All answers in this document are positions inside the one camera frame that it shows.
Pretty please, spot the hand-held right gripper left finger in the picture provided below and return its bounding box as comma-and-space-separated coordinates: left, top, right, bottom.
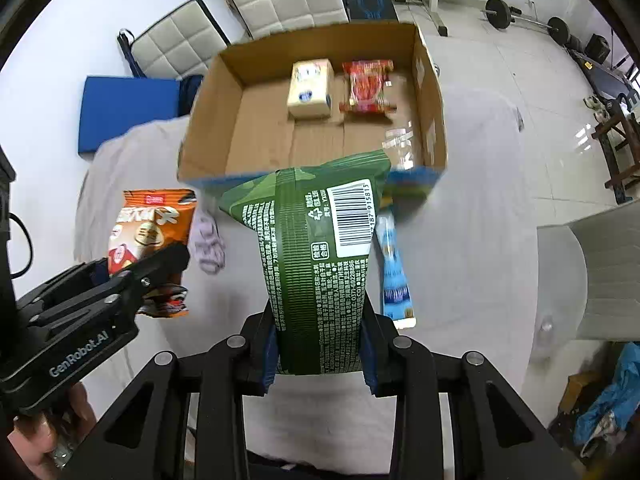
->
65, 310, 281, 480

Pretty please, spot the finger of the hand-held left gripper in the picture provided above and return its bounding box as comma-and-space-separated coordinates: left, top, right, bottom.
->
102, 241, 192, 317
30, 257, 112, 306

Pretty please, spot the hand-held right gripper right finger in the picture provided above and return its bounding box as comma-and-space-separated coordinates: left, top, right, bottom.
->
360, 304, 582, 480

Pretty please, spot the green snack packet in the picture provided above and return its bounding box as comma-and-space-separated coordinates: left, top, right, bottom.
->
217, 150, 391, 377

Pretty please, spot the brown cardboard box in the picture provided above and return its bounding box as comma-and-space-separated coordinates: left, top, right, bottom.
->
176, 22, 448, 211

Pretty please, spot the person's left hand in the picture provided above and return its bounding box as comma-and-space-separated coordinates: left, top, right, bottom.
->
7, 382, 98, 480

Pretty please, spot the orange snack packet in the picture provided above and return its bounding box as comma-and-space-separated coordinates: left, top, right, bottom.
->
107, 189, 197, 318

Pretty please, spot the long blue white packet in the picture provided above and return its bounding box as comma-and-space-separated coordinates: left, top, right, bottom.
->
375, 212, 417, 322

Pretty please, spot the blue cushion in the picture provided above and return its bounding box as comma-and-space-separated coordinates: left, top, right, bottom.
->
77, 75, 204, 158

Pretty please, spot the white tablecloth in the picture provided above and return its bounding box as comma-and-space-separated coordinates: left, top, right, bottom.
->
74, 80, 589, 477

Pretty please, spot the small brown carton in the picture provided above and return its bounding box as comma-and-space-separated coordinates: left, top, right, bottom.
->
556, 371, 599, 415

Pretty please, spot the clear plastic packet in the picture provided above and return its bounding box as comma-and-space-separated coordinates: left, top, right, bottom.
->
382, 122, 418, 171

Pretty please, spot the pale yellow tissue pack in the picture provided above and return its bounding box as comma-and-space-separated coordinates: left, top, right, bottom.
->
287, 59, 336, 120

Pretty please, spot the grey plastic chair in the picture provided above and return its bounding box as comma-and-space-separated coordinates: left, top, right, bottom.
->
536, 204, 640, 342

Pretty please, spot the blue plastic bag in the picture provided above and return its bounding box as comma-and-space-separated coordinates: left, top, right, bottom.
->
572, 342, 640, 457

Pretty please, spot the red snack packet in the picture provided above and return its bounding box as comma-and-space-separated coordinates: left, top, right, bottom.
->
339, 59, 397, 115

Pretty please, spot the wooden rack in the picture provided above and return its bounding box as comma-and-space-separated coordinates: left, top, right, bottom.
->
590, 104, 640, 206

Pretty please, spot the black treadmill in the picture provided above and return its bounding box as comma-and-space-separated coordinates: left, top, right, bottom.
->
567, 34, 640, 102

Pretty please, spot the black barbell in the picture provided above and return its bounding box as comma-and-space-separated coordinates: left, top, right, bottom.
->
484, 0, 571, 44

